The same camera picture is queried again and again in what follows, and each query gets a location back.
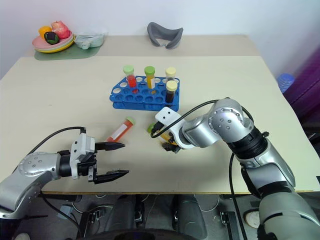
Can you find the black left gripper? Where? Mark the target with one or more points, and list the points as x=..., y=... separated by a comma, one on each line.
x=87, y=171

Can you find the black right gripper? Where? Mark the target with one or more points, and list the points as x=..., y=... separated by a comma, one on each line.
x=175, y=148

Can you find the green-capped labelled yellow tube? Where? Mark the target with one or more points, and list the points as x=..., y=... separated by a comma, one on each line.
x=150, y=128

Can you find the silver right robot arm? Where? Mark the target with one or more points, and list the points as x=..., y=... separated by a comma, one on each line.
x=225, y=120

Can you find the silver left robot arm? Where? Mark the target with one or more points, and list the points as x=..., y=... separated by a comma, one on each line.
x=32, y=167

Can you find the blue test tube rack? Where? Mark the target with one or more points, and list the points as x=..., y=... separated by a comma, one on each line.
x=125, y=105

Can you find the green-capped labelled red tube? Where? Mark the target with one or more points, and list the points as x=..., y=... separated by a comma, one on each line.
x=121, y=128

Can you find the cream-capped dark liquid tube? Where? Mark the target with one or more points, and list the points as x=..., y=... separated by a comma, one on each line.
x=170, y=96

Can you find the dark rounded shape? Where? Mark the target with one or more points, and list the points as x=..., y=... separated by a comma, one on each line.
x=191, y=215
x=120, y=212

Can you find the green-capped yellow liquid tube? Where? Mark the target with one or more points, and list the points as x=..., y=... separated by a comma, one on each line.
x=150, y=81

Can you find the cream-capped clear tube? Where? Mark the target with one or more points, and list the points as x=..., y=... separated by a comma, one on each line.
x=171, y=72

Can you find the green-capped red liquid tube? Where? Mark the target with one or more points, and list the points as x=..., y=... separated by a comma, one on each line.
x=131, y=80

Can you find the white round object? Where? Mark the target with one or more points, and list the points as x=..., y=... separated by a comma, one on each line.
x=252, y=218

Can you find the green table mat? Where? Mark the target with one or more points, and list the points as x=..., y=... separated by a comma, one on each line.
x=75, y=53

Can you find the grey headset face pad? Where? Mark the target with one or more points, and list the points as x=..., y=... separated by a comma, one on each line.
x=152, y=32

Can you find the yellow plate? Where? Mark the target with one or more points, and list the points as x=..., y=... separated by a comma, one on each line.
x=62, y=49

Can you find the clear plastic bag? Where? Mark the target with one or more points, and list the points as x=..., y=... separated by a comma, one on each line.
x=91, y=40

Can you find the light green plate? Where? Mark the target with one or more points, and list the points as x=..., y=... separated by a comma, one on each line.
x=67, y=45

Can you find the blue water bottle cap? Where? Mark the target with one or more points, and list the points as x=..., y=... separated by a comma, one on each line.
x=285, y=82

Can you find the dark toy eggplant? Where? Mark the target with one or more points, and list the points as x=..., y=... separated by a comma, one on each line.
x=51, y=38

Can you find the pink plate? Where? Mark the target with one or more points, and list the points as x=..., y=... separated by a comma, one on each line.
x=40, y=43

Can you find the red toy apple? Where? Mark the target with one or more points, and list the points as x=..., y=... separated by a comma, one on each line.
x=60, y=29

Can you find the orange toy pepper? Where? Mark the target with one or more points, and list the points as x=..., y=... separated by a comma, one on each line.
x=44, y=31

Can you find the purple fabric object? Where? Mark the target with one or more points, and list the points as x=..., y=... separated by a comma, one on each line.
x=307, y=87

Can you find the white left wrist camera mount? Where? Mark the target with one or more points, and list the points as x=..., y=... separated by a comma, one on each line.
x=83, y=145

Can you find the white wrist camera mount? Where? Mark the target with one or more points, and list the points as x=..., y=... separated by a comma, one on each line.
x=83, y=145
x=166, y=115

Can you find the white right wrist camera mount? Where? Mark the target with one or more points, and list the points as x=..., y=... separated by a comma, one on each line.
x=166, y=115

